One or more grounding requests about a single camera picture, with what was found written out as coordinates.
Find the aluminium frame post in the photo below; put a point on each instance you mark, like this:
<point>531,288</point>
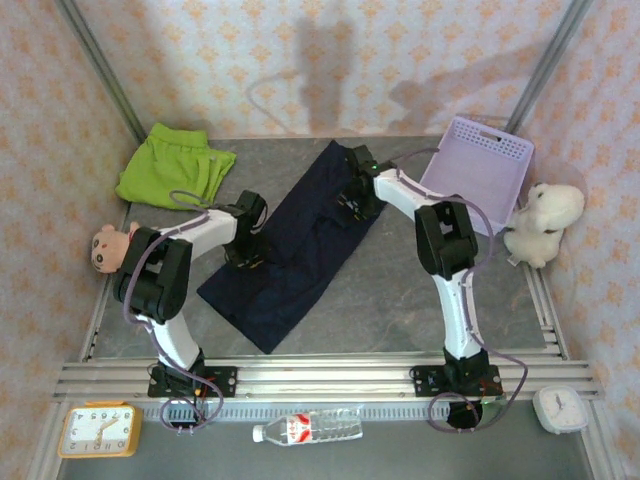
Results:
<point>545,75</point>
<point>105,75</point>

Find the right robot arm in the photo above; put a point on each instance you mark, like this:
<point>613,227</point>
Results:
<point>445,240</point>

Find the clear plastic water bottle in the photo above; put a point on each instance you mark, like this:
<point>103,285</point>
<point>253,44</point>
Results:
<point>310,427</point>

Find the lavender plastic basket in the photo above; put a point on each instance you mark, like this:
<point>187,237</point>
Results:
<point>480,185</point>

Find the lime green shorts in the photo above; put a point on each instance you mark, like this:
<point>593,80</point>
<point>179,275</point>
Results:
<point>170,170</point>

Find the cartoon boy plush doll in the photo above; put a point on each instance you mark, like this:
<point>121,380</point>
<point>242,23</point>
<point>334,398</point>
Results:
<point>107,247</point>

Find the black connector box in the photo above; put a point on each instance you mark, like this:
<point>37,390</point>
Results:
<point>462,419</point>
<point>180,415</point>

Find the aluminium frame leg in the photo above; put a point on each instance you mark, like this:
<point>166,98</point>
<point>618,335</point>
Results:
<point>602,445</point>
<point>47,445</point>

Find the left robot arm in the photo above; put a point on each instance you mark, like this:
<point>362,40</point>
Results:
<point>160,285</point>

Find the white square clock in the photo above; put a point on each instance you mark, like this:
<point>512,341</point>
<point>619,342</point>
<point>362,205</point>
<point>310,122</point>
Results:
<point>560,409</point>

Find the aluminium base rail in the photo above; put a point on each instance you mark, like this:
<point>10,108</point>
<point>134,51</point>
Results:
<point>320,377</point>

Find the navy blue garment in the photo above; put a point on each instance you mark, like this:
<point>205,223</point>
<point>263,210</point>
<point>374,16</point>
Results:
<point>295,260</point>

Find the white plush bear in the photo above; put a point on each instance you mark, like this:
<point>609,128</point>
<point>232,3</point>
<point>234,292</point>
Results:
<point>545,220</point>

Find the yellow alarm clock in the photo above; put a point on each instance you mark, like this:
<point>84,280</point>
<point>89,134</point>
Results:
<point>97,431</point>

